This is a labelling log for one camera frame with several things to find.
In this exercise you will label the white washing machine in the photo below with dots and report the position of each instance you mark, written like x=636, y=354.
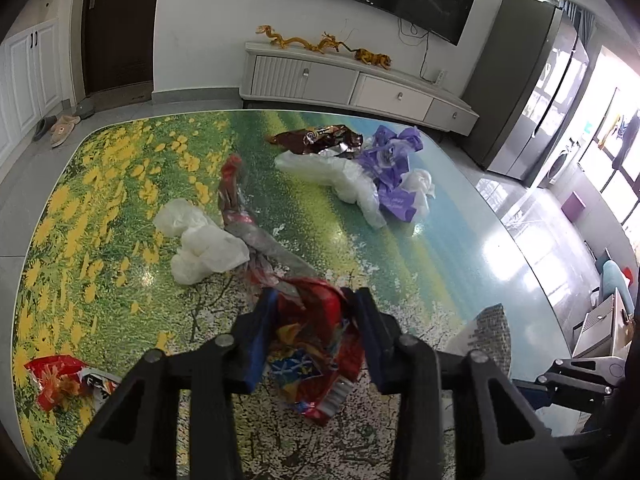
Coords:
x=560, y=162

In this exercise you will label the grey slipper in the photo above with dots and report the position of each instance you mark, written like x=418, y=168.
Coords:
x=85, y=109
x=45, y=129

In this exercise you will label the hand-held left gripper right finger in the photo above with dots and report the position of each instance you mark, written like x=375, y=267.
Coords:
x=372, y=355

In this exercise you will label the orange tiger figurine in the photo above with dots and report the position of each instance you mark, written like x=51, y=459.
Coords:
x=372, y=57

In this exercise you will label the white tall cabinet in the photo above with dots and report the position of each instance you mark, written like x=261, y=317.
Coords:
x=30, y=70

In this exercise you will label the white television cabinet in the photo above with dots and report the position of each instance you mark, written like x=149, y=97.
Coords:
x=300, y=75

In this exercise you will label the golden dragon figurine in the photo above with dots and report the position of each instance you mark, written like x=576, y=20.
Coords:
x=292, y=41

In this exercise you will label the teal sofa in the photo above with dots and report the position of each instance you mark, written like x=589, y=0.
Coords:
x=612, y=277

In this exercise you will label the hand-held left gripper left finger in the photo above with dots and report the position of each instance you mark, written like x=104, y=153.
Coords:
x=260, y=340

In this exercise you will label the small white plastic bag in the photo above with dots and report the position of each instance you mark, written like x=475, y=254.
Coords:
x=417, y=182

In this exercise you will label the dark blue hanging garment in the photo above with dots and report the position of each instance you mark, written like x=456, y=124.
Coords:
x=630, y=135

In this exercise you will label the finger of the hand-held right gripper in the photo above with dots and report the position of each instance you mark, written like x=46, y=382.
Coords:
x=580, y=377

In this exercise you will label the grey refrigerator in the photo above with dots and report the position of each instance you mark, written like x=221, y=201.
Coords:
x=525, y=85

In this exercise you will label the red blue snack wrapper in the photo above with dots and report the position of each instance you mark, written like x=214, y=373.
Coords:
x=310, y=320

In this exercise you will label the dark brown door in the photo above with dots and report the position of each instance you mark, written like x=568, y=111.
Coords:
x=120, y=25

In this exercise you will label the purple stool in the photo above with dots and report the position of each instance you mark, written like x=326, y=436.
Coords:
x=574, y=206

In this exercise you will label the yellow hanging garment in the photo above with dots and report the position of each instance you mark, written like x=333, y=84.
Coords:
x=611, y=130

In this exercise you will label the brown foil snack wrapper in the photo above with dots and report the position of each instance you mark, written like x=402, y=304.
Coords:
x=300, y=140

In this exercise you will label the long red silver foil wrapper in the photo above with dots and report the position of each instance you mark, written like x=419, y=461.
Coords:
x=235, y=195

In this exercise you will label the beige slipper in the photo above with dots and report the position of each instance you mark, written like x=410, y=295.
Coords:
x=64, y=130

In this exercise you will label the large white plastic bag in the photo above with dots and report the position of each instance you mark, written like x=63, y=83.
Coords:
x=325, y=172

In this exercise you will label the purple plastic bag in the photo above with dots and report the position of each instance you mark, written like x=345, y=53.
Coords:
x=385, y=160

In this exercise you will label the white power strip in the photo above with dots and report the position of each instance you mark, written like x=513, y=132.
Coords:
x=440, y=77

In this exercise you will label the red chip packet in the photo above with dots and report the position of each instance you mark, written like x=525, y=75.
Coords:
x=50, y=380

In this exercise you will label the white coffee table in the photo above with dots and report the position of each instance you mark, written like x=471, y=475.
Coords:
x=600, y=327

